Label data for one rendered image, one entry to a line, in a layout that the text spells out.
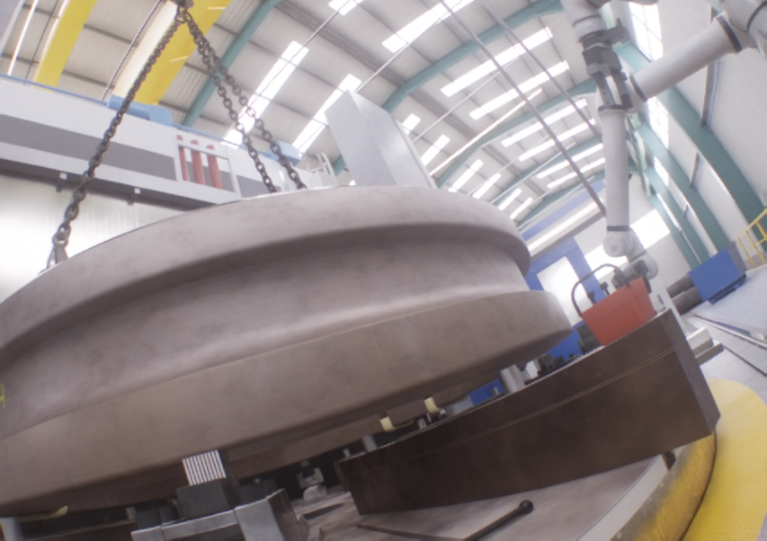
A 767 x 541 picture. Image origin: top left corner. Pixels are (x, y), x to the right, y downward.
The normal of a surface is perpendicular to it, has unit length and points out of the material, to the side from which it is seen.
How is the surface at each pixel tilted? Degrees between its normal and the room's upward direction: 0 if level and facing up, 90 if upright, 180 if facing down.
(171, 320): 90
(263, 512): 90
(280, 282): 90
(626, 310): 97
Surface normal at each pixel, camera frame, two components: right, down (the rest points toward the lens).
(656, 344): -0.80, 0.08
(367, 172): -0.59, -0.11
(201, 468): 0.13, -0.46
